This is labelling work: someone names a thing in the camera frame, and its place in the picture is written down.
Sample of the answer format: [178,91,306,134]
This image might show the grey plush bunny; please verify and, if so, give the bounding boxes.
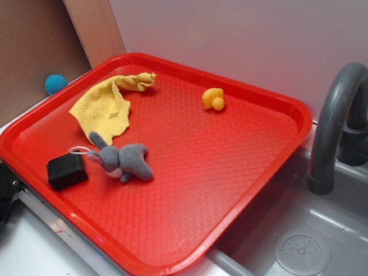
[69,131,154,183]

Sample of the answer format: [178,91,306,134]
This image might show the grey toy sink basin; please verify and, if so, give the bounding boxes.
[208,149,367,275]

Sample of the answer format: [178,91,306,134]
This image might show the yellow rubber duck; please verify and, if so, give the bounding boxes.
[202,88,225,111]

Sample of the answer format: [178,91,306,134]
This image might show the grey toy faucet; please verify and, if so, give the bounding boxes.
[308,62,367,195]

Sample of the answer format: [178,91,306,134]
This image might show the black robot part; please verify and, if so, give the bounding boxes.
[0,161,22,228]

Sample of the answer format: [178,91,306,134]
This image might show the blue knitted ball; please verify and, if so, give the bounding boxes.
[44,75,68,95]

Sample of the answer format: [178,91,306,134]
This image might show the black rectangular block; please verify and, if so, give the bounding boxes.
[46,154,88,191]

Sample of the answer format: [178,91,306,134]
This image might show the yellow cloth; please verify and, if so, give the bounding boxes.
[69,72,156,145]

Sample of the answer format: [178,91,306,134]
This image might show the wooden board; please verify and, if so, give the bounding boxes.
[64,0,126,68]

